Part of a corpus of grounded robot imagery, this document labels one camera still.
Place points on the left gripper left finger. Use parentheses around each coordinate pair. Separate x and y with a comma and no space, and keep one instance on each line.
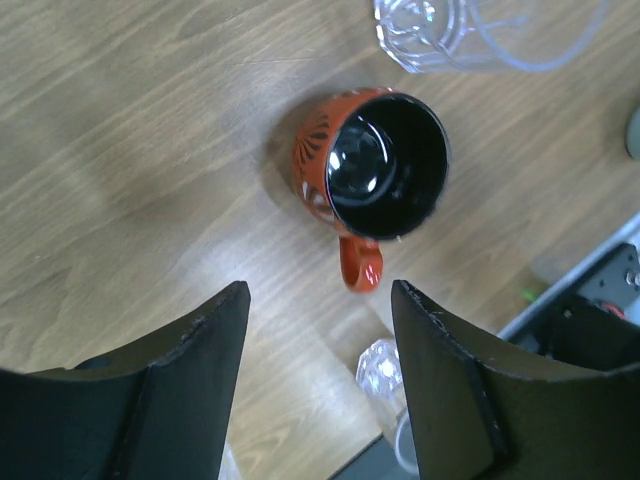
(156,408)

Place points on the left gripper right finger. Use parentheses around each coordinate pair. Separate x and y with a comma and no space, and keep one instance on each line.
(483,408)

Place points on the small orange mug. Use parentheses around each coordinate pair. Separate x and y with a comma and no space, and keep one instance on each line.
(371,164)

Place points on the clear plastic cup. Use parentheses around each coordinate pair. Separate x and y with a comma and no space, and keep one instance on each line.
(379,376)

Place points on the pale green cup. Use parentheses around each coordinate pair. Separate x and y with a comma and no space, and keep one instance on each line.
(632,135)

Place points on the clear faceted glass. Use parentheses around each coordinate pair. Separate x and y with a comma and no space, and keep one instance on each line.
(487,36)

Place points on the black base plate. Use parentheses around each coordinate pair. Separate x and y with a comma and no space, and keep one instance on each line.
(589,322)

